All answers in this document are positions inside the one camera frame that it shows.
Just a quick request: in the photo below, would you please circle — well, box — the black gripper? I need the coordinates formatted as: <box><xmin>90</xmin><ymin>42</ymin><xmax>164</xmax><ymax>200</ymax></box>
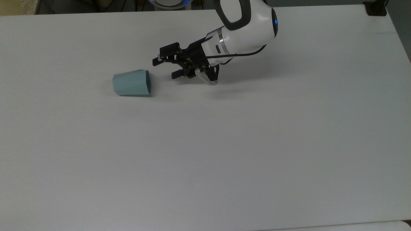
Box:
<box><xmin>152</xmin><ymin>38</ymin><xmax>221</xmax><ymax>81</ymax></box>

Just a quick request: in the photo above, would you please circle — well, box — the teal faceted cup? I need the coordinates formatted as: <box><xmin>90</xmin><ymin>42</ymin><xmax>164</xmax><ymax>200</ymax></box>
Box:
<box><xmin>112</xmin><ymin>69</ymin><xmax>153</xmax><ymax>97</ymax></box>

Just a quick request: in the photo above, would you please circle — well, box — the yellow board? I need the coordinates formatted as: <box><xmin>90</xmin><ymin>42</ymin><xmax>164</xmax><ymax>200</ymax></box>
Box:
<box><xmin>0</xmin><ymin>0</ymin><xmax>39</xmax><ymax>16</ymax></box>

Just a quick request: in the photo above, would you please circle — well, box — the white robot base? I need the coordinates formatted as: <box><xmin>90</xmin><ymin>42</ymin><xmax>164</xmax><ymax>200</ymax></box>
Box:
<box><xmin>148</xmin><ymin>0</ymin><xmax>194</xmax><ymax>8</ymax></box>

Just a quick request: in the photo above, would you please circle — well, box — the silver camera box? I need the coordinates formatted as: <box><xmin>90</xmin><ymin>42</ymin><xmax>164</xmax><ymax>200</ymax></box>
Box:
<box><xmin>195</xmin><ymin>69</ymin><xmax>219</xmax><ymax>86</ymax></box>

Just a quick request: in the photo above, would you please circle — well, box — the black table clamp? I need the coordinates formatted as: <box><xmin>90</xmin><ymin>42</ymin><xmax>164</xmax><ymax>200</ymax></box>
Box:
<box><xmin>363</xmin><ymin>0</ymin><xmax>388</xmax><ymax>16</ymax></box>

